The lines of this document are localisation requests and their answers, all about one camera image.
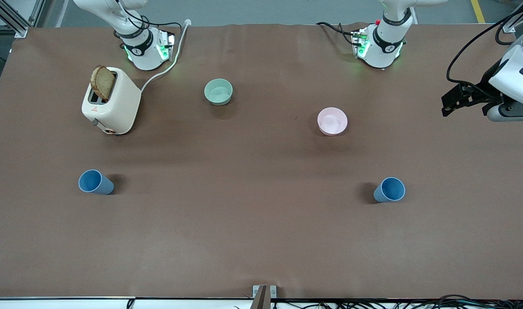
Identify blue ribbed plastic cup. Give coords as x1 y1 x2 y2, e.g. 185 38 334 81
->
78 170 115 195
373 177 406 203

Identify metal table edge bracket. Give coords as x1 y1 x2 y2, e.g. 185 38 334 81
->
252 285 277 309

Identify mint green bowl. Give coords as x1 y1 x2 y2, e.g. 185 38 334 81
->
204 78 234 106

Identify brown bread slice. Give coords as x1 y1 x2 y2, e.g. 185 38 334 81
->
91 65 116 102

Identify pink bowl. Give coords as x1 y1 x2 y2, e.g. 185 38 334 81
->
317 107 348 136

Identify black base cable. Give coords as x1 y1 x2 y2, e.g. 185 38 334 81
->
316 21 357 47

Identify cream white toaster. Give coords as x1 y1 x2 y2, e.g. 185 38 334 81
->
82 67 142 136

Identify aluminium frame profile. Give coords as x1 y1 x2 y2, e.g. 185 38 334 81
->
502 0 523 34
0 0 46 38

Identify white toaster power cable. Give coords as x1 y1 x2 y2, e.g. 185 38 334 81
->
140 19 192 93

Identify tangled black cables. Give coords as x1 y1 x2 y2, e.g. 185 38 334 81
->
234 294 523 309

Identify base electronics box green light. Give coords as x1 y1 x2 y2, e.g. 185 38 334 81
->
351 27 371 59
156 29 176 61

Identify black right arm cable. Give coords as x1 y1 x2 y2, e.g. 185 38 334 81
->
110 0 183 43

